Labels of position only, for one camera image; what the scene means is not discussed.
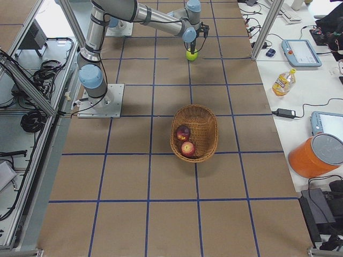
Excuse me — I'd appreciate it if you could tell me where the aluminium frame post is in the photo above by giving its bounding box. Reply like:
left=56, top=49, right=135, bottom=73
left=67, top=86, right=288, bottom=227
left=251, top=0, right=284, bottom=61

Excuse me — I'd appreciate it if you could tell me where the black power adapter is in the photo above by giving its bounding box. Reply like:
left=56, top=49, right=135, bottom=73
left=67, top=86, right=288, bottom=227
left=272, top=108, right=298, bottom=119

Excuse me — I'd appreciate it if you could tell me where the red apple yellow base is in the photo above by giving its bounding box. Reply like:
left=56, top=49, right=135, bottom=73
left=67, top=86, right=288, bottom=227
left=181, top=141, right=195, bottom=157

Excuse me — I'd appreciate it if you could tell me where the wicker basket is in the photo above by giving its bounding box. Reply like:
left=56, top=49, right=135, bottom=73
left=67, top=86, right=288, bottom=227
left=170, top=104, right=219, bottom=163

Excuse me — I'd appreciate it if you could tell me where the green apple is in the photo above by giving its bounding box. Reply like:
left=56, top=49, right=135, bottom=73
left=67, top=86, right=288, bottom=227
left=185, top=49, right=198, bottom=62

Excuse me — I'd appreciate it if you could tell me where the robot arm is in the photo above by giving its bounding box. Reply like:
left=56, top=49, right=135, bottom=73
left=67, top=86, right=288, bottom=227
left=91, top=1, right=210, bottom=53
left=77, top=1, right=138, bottom=108

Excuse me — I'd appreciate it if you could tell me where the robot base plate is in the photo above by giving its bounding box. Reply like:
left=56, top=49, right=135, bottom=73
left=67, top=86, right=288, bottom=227
left=77, top=84, right=124, bottom=118

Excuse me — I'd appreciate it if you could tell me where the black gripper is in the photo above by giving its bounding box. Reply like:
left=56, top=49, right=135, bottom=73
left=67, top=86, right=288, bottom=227
left=188, top=39, right=197, bottom=50

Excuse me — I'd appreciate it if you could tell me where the dark red apple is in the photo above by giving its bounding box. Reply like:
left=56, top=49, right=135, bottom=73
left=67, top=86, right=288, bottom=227
left=176, top=125, right=191, bottom=142

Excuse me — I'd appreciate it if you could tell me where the orange cylinder container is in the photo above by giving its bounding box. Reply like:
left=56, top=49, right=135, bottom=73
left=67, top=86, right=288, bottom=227
left=288, top=133, right=342, bottom=178

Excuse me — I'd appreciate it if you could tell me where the teach pendant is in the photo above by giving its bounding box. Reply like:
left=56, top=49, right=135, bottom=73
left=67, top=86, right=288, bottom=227
left=310, top=111, right=343, bottom=141
left=281, top=40, right=322, bottom=67

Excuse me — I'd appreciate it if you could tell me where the orange juice bottle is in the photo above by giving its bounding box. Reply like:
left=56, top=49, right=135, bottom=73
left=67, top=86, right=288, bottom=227
left=272, top=69, right=296, bottom=96

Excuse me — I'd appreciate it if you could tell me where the dark checkered pouch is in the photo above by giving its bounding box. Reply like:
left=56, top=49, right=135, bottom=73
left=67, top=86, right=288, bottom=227
left=265, top=48, right=276, bottom=57

